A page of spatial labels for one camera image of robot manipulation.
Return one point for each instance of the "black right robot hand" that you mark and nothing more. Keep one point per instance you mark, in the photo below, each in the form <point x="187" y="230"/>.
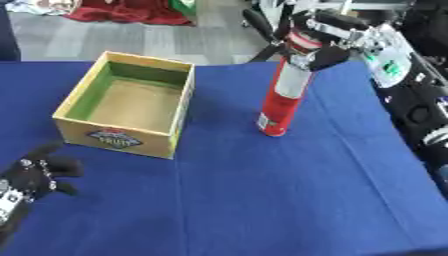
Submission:
<point x="330" y="39"/>

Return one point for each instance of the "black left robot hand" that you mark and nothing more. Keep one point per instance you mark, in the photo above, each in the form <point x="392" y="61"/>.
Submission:
<point x="36" y="180"/>

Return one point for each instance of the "red and white bottle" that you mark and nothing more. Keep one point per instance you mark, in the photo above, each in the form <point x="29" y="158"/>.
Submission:
<point x="284" y="90"/>

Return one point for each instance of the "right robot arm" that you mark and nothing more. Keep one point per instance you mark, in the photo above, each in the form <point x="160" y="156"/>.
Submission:
<point x="409" y="90"/>

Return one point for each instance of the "tan cardboard box green inside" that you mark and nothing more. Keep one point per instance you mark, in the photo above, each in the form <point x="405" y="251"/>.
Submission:
<point x="128" y="103"/>

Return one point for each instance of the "black office chair base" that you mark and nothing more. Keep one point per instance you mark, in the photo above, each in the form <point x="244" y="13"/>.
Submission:
<point x="265" y="30"/>

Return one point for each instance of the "white crumpled cloth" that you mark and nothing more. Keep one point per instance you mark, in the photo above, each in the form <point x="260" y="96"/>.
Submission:
<point x="42" y="6"/>

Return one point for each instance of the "red cloth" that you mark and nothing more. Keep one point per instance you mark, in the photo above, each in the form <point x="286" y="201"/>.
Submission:
<point x="129" y="11"/>

